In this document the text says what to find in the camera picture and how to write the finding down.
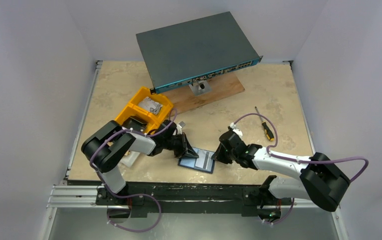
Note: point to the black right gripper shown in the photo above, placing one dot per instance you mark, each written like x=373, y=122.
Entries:
x=226, y=145

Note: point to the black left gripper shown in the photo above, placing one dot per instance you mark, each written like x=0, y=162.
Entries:
x=185, y=150

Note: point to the navy blue card holder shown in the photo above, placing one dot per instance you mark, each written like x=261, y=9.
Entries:
x=190, y=162

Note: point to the white magnetic stripe card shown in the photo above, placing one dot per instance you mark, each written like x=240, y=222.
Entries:
x=204, y=160

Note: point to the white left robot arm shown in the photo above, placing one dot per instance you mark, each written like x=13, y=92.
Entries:
x=105, y=148

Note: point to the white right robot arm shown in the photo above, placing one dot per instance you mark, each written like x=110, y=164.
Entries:
x=313, y=178

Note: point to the grey cards in bin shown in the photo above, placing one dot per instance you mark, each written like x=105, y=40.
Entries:
x=150, y=105

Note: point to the yellow black screwdriver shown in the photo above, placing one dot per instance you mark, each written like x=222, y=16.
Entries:
x=269, y=134

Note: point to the yellow plastic bin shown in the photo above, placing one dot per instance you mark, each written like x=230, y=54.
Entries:
x=134, y=109

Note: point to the wooden board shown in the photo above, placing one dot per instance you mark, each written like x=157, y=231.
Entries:
x=185, y=98

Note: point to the black item in bin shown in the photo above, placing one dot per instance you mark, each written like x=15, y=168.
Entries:
x=136, y=123

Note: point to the white plastic bin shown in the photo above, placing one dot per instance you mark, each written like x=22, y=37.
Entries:
x=129, y=158

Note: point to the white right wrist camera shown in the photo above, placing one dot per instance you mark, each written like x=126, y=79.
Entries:
x=235, y=129

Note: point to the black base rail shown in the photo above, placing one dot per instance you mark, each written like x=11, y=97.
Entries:
x=189, y=198

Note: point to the grey metal switch stand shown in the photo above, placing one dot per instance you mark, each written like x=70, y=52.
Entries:
x=200, y=87

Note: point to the grey network switch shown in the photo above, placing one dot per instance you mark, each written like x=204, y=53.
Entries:
x=194, y=51

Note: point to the aluminium frame rail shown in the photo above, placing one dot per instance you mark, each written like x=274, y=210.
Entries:
x=72, y=196

